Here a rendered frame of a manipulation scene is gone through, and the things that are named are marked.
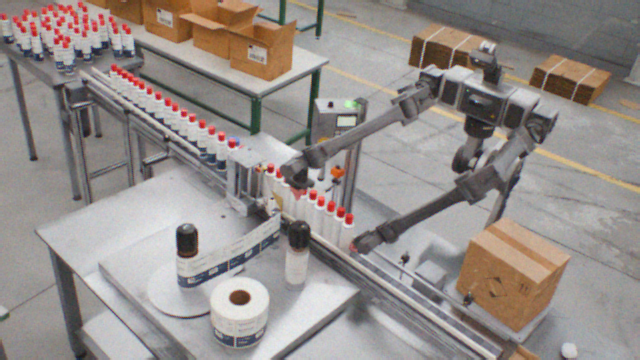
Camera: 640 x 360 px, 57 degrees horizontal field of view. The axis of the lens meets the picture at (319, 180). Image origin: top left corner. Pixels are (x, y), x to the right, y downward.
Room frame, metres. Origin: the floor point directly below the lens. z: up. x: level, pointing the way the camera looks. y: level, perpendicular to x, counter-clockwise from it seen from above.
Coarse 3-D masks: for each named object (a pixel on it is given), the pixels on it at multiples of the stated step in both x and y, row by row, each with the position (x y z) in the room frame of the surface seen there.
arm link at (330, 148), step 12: (396, 96) 1.95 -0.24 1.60; (396, 108) 1.90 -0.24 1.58; (372, 120) 1.87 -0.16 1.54; (384, 120) 1.87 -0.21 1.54; (396, 120) 1.89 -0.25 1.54; (408, 120) 1.90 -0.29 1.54; (348, 132) 1.83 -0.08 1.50; (360, 132) 1.84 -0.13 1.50; (372, 132) 1.85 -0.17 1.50; (324, 144) 1.79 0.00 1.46; (336, 144) 1.80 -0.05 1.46; (348, 144) 1.81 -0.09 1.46; (312, 156) 1.77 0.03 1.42; (324, 156) 1.78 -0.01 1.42
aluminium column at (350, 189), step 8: (360, 104) 2.06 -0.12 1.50; (368, 104) 2.09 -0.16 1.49; (360, 112) 2.06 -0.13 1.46; (360, 120) 2.06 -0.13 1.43; (360, 144) 2.08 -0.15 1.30; (352, 152) 2.06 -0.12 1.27; (360, 152) 2.08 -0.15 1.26; (344, 160) 2.08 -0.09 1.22; (352, 160) 2.06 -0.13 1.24; (344, 168) 2.08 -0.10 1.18; (352, 168) 2.06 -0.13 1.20; (344, 176) 2.07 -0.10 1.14; (352, 176) 2.06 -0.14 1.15; (344, 184) 2.07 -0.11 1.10; (352, 184) 2.07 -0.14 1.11; (352, 192) 2.08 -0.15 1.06; (344, 200) 2.06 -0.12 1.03; (352, 200) 2.08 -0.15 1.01; (344, 208) 2.06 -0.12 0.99; (352, 208) 2.09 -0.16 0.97
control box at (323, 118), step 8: (320, 104) 2.06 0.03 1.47; (336, 104) 2.08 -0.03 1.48; (352, 104) 2.09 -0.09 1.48; (320, 112) 2.01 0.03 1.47; (328, 112) 2.02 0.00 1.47; (336, 112) 2.03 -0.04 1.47; (344, 112) 2.04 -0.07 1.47; (352, 112) 2.04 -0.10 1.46; (312, 120) 2.09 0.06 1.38; (320, 120) 2.01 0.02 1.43; (328, 120) 2.02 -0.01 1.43; (312, 128) 2.08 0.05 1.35; (320, 128) 2.01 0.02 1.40; (328, 128) 2.02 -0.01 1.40; (336, 128) 2.03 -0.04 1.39; (344, 128) 2.04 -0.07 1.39; (312, 136) 2.07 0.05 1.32; (320, 136) 2.01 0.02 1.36; (328, 136) 2.02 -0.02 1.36; (312, 144) 2.05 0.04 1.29
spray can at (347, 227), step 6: (348, 216) 1.88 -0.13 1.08; (342, 222) 1.89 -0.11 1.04; (348, 222) 1.87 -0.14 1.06; (342, 228) 1.87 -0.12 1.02; (348, 228) 1.86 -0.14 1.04; (354, 228) 1.88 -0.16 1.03; (342, 234) 1.87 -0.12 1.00; (348, 234) 1.86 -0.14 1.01; (342, 240) 1.86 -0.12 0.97; (348, 240) 1.86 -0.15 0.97; (342, 246) 1.86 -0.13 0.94; (348, 246) 1.86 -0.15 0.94; (348, 252) 1.87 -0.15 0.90
